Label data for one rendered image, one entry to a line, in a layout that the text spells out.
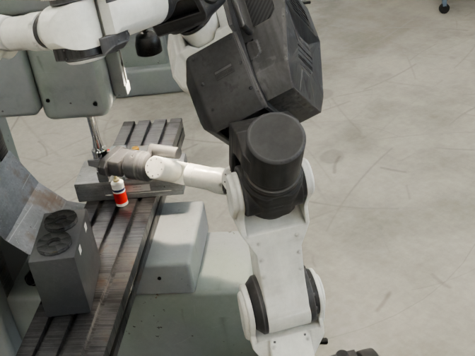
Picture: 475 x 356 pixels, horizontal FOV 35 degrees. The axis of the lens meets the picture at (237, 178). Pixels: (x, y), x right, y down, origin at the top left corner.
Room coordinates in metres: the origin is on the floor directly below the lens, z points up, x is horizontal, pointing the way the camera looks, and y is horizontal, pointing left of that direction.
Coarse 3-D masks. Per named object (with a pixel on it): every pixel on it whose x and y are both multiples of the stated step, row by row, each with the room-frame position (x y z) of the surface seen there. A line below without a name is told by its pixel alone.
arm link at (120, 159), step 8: (112, 152) 1.97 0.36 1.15; (120, 152) 1.97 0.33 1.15; (128, 152) 1.92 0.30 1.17; (136, 152) 1.92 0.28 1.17; (104, 160) 1.93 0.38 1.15; (112, 160) 1.92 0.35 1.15; (120, 160) 1.92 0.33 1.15; (128, 160) 1.90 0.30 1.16; (104, 168) 1.91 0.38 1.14; (112, 168) 1.91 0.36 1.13; (120, 168) 1.91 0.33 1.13; (128, 168) 1.88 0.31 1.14; (120, 176) 1.90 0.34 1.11; (128, 176) 1.89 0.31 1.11
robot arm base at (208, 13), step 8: (200, 0) 1.47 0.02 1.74; (208, 0) 1.48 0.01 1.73; (216, 0) 1.50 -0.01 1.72; (224, 0) 1.54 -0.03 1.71; (200, 8) 1.47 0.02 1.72; (208, 8) 1.48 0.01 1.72; (216, 8) 1.51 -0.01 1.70; (176, 16) 1.53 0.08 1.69; (184, 16) 1.49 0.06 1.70; (192, 16) 1.48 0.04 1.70; (200, 16) 1.47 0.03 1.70; (208, 16) 1.47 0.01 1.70; (160, 24) 1.52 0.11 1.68; (168, 24) 1.51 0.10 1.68; (176, 24) 1.50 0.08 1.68; (184, 24) 1.49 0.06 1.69; (192, 24) 1.48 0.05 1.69; (200, 24) 1.48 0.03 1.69; (160, 32) 1.52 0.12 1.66; (168, 32) 1.52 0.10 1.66; (176, 32) 1.51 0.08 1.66
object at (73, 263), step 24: (48, 216) 1.71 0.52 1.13; (72, 216) 1.69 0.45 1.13; (48, 240) 1.60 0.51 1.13; (72, 240) 1.60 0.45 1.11; (48, 264) 1.53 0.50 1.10; (72, 264) 1.53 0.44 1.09; (96, 264) 1.69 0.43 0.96; (48, 288) 1.53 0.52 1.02; (72, 288) 1.53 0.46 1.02; (48, 312) 1.53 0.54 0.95; (72, 312) 1.53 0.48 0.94
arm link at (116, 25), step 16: (64, 0) 1.31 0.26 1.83; (80, 0) 1.31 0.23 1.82; (96, 0) 1.35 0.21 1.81; (112, 0) 1.35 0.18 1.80; (128, 0) 1.37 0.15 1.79; (144, 0) 1.40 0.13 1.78; (160, 0) 1.43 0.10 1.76; (112, 16) 1.32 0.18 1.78; (128, 16) 1.34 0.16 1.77; (144, 16) 1.38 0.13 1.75; (160, 16) 1.43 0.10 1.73; (112, 32) 1.32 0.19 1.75; (128, 32) 1.35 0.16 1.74; (112, 48) 1.31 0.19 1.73
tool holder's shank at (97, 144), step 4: (88, 120) 1.98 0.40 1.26; (92, 120) 1.98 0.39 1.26; (88, 124) 1.98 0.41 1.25; (92, 124) 1.98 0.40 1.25; (96, 124) 1.98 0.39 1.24; (92, 128) 1.98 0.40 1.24; (96, 128) 1.98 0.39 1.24; (92, 132) 1.98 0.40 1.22; (96, 132) 1.98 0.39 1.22; (92, 136) 1.98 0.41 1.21; (96, 136) 1.98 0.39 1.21; (96, 140) 1.98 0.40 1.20; (100, 140) 1.98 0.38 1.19; (96, 144) 1.97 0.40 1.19; (100, 144) 1.98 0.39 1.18; (96, 148) 1.98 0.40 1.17; (100, 148) 1.98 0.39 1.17
